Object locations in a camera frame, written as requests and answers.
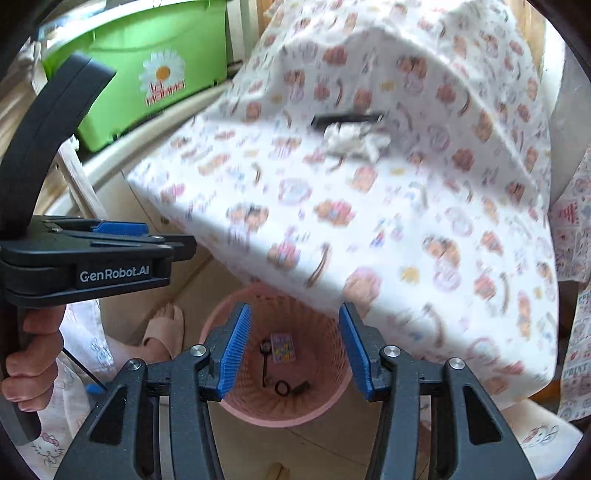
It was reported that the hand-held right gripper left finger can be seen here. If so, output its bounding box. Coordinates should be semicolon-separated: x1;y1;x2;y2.
55;302;252;480

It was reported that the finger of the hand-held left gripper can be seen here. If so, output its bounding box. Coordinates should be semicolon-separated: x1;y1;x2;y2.
44;219;149;236
60;232;198;263

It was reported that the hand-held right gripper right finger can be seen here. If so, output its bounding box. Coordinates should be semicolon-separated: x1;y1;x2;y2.
338;302;539;480

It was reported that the black long clip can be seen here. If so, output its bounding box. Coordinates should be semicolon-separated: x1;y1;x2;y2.
259;339;274;388

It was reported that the colourful tissue packet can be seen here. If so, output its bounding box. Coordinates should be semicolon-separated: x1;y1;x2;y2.
269;332;297;364

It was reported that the pink plastic basket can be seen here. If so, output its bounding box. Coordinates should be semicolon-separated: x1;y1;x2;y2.
198;284;358;428

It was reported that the white tissue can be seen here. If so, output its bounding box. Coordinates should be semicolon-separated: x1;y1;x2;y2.
323;122;393;162

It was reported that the black marker pen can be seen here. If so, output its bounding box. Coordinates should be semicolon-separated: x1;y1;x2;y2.
311;111;386;132

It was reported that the person's left hand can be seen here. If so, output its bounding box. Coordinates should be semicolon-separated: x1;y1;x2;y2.
2;305;65;414

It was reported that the person's white printed clothing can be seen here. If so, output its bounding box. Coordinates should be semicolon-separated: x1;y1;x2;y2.
18;300;580;480

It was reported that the person's foot in slipper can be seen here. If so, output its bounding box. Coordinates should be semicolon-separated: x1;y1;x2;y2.
141;302;186;365

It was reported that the bear printed cloth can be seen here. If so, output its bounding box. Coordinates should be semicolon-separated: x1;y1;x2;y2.
127;0;561;411

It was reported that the green plastic storage box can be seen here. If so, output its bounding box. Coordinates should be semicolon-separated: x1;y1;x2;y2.
39;0;232;153

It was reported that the red printed cloth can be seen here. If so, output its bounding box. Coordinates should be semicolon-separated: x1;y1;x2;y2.
549;148;591;423

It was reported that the wooden door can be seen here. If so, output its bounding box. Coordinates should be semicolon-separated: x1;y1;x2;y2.
505;0;568;84

